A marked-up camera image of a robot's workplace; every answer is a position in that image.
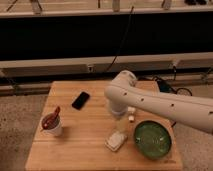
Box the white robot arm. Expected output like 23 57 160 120
105 70 213 135

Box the green ceramic bowl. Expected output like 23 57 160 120
134 120 172 160

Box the wooden table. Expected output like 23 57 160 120
25 81 183 171

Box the black smartphone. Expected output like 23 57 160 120
72 92 90 110

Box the white paper cup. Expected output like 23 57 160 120
41 114 62 137

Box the red spoon in cup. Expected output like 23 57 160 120
42 107 60 129

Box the black hanging cable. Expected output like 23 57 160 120
101 5 135 74

